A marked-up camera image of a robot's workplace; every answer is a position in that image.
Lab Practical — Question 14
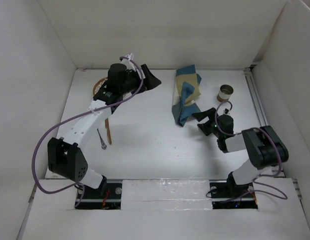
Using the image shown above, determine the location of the white brown metal cup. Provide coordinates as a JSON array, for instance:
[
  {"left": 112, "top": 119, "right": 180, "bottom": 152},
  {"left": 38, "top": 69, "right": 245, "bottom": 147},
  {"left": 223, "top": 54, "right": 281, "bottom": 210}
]
[{"left": 217, "top": 84, "right": 234, "bottom": 102}]

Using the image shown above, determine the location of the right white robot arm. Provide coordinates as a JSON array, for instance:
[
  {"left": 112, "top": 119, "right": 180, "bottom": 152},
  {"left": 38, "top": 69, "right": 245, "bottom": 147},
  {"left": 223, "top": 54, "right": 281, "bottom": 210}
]
[{"left": 192, "top": 107, "right": 289, "bottom": 197}]

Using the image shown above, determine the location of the orange rimmed patterned plate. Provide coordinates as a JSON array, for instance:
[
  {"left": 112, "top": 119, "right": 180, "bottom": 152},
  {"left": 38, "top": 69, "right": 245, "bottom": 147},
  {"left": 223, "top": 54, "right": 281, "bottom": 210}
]
[{"left": 92, "top": 77, "right": 108, "bottom": 96}]

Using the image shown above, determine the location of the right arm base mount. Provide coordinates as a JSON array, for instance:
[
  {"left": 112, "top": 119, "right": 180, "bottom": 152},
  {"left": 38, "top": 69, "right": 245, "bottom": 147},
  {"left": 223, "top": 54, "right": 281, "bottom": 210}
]
[{"left": 206, "top": 181, "right": 258, "bottom": 210}]

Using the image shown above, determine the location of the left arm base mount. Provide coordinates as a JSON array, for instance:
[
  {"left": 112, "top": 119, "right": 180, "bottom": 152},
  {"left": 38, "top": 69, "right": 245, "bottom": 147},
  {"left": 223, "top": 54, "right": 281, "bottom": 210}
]
[{"left": 74, "top": 181, "right": 122, "bottom": 210}]

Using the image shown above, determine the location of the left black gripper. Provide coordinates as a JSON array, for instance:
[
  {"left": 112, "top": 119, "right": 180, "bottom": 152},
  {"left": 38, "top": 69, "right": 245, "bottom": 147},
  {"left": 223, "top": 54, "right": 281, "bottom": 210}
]
[{"left": 120, "top": 64, "right": 161, "bottom": 96}]

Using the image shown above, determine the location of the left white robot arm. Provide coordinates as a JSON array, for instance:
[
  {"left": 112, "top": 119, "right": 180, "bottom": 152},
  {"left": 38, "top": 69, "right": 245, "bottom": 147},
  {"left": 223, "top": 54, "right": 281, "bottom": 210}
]
[{"left": 47, "top": 63, "right": 161, "bottom": 198}]

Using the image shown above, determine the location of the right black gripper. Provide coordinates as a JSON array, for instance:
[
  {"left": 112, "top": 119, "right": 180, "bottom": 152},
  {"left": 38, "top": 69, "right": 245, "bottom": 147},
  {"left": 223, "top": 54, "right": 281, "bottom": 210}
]
[{"left": 193, "top": 107, "right": 222, "bottom": 139}]

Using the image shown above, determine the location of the copper table knife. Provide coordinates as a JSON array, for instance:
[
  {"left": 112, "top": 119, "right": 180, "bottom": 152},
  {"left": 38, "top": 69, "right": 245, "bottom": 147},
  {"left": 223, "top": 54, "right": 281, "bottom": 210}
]
[{"left": 105, "top": 118, "right": 112, "bottom": 145}]

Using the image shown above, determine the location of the silver fork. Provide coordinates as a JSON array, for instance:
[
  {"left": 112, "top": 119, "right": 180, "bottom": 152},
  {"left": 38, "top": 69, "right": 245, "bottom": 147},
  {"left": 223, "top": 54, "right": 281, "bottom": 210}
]
[{"left": 97, "top": 129, "right": 107, "bottom": 150}]

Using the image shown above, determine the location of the aluminium rail right side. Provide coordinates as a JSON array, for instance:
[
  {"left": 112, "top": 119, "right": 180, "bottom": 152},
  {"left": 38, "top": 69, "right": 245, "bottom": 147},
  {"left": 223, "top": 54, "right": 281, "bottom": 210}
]
[{"left": 244, "top": 63, "right": 302, "bottom": 201}]

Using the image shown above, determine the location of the blue beige checked placemat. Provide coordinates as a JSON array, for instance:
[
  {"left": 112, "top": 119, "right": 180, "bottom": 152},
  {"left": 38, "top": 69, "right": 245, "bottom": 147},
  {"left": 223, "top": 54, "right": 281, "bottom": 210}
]
[{"left": 172, "top": 64, "right": 202, "bottom": 127}]

